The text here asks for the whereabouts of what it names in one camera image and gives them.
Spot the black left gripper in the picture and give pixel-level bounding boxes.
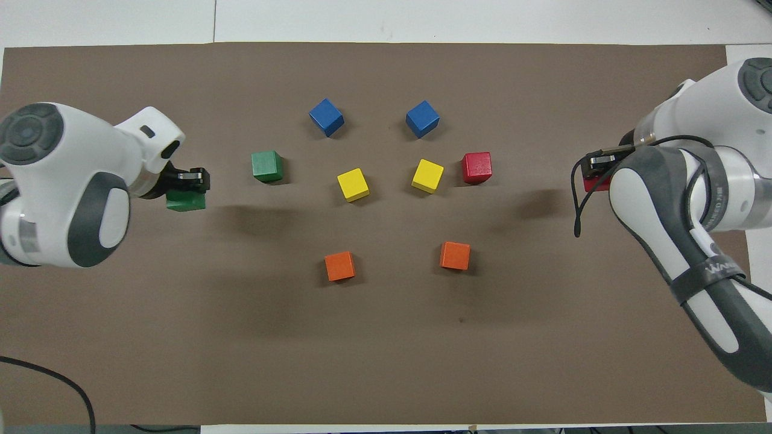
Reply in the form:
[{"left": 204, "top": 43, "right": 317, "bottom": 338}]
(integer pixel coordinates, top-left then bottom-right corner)
[{"left": 158, "top": 164, "right": 211, "bottom": 197}]

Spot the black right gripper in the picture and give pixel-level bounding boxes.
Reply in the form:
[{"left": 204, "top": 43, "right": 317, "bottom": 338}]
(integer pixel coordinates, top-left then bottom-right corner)
[{"left": 586, "top": 130, "right": 640, "bottom": 178}]

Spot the green wooden cube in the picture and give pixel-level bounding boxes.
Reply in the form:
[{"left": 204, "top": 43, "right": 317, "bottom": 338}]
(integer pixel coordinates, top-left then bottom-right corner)
[
  {"left": 251, "top": 150, "right": 285, "bottom": 184},
  {"left": 165, "top": 189, "right": 207, "bottom": 213}
]

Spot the blue wooden cube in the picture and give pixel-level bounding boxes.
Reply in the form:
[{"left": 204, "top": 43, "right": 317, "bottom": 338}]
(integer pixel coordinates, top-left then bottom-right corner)
[
  {"left": 308, "top": 98, "right": 346, "bottom": 138},
  {"left": 405, "top": 99, "right": 441, "bottom": 139}
]

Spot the yellow wooden cube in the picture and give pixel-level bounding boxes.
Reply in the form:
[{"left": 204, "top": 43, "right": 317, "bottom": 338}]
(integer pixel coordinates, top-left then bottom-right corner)
[
  {"left": 337, "top": 168, "right": 371, "bottom": 203},
  {"left": 411, "top": 159, "right": 445, "bottom": 195}
]

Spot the orange wooden cube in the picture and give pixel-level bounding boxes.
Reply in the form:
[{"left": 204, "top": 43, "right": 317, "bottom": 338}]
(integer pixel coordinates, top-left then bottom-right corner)
[
  {"left": 324, "top": 251, "right": 356, "bottom": 283},
  {"left": 439, "top": 241, "right": 472, "bottom": 271}
]

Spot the brown table mat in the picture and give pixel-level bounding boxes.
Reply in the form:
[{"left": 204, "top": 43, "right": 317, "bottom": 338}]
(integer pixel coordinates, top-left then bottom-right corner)
[{"left": 0, "top": 41, "right": 767, "bottom": 426}]

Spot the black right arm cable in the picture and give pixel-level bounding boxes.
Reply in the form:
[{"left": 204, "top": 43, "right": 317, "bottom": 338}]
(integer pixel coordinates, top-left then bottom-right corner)
[{"left": 570, "top": 134, "right": 715, "bottom": 239}]

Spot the black floor cable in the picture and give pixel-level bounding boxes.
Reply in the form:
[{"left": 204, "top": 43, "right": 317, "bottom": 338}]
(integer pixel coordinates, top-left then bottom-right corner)
[
  {"left": 0, "top": 356, "right": 97, "bottom": 434},
  {"left": 130, "top": 424, "right": 201, "bottom": 434}
]

